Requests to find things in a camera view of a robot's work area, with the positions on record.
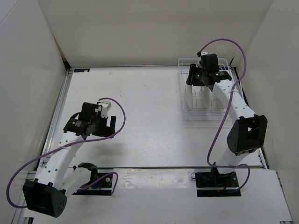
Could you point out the aluminium table edge rail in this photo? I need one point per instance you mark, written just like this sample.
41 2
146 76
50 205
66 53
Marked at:
48 143

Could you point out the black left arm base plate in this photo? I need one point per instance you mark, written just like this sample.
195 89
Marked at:
102 184

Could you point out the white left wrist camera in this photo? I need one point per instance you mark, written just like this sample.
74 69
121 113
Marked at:
103 108

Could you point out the white wire dish rack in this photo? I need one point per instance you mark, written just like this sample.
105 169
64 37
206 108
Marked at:
198 113

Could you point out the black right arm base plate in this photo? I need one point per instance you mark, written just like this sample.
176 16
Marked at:
213 185

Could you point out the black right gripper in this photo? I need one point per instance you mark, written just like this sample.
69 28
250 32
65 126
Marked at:
193 69

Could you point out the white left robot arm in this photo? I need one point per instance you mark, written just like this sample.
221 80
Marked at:
48 192

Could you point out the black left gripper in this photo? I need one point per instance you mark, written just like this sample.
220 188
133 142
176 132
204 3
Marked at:
106 131

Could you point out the white plate teal clover design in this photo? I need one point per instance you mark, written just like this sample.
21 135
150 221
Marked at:
188 96

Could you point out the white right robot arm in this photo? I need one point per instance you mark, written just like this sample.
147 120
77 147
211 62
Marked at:
248 131

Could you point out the white plate green red rim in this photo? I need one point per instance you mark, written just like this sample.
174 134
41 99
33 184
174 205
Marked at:
206 98

